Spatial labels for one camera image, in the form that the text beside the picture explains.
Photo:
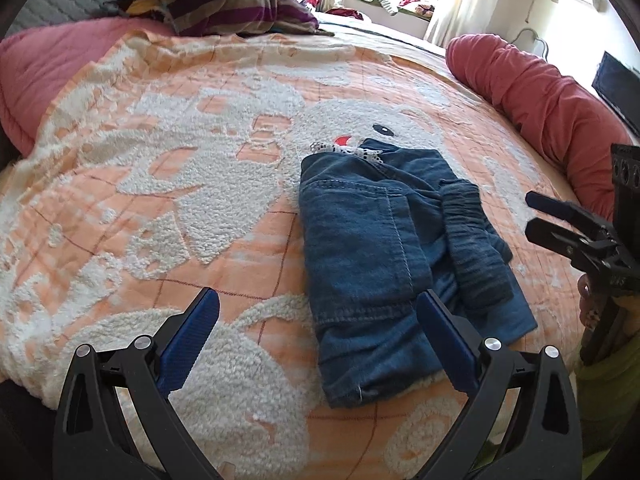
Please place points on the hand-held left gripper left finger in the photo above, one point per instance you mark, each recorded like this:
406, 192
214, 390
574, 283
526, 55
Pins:
192, 332

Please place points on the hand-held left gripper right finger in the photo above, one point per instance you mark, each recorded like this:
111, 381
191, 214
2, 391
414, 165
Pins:
447, 340

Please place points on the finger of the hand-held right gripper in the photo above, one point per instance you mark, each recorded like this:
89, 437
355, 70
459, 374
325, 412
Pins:
550, 206
555, 240

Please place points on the blue denim pants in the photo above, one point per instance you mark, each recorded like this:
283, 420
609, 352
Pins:
360, 260

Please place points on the person's right hand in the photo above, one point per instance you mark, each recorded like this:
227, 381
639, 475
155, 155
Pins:
586, 295

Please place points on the black flat screen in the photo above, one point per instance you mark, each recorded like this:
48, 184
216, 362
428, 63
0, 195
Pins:
617, 85

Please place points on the red rolled duvet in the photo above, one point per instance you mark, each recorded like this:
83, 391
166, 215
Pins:
540, 100

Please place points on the orange and white printed blanket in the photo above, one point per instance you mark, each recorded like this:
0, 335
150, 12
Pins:
150, 185

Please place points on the green blanket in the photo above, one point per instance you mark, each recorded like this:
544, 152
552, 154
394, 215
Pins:
610, 395

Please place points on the cream curtain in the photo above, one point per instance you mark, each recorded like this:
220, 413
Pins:
460, 5

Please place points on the cream bedsheet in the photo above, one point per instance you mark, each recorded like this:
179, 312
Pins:
380, 35

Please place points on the grey and red clothes heap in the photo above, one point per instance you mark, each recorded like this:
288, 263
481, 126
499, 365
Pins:
395, 2

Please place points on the pink quilt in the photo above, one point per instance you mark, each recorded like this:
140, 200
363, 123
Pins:
45, 60

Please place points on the purple and brown striped pillow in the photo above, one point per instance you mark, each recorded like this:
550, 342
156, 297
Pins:
215, 0

